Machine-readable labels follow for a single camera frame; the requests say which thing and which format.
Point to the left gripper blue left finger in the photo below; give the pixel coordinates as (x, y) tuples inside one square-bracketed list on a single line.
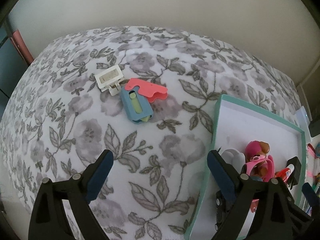
[(96, 175)]

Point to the black toy car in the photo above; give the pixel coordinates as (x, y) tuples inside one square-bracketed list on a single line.
[(223, 208)]

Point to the teal shallow cardboard tray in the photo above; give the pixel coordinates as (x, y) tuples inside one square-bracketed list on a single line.
[(239, 130)]

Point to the pink plastic band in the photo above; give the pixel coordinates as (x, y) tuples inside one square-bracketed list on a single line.
[(259, 168)]

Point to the coral toy gun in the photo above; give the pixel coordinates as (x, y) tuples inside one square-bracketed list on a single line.
[(147, 89)]

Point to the white smartwatch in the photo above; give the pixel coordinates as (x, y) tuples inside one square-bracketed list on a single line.
[(233, 157)]

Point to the brown pink puppy toy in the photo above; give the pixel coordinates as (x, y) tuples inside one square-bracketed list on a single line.
[(256, 148)]

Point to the black wall charger plug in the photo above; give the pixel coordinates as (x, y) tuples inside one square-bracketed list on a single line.
[(295, 167)]

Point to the white charger block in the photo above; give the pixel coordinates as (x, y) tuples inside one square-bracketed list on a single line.
[(231, 158)]

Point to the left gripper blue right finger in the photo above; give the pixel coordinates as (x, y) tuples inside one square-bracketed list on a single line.
[(225, 175)]

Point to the white power strip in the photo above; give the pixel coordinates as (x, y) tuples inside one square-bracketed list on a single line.
[(303, 120)]

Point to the pink white crochet mat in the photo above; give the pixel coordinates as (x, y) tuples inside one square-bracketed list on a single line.
[(312, 168)]

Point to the black power adapter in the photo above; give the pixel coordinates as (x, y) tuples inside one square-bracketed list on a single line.
[(314, 128)]

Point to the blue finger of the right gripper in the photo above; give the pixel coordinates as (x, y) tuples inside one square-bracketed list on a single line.
[(311, 196)]

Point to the grey floral blanket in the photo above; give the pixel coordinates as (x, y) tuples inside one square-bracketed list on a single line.
[(57, 121)]

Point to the red glue bottle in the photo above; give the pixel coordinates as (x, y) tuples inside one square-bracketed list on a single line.
[(285, 173)]

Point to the white rectangular clip part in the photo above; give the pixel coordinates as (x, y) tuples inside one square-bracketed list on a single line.
[(110, 80)]

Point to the blue toy gun green slider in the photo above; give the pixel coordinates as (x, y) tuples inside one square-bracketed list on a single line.
[(137, 107)]

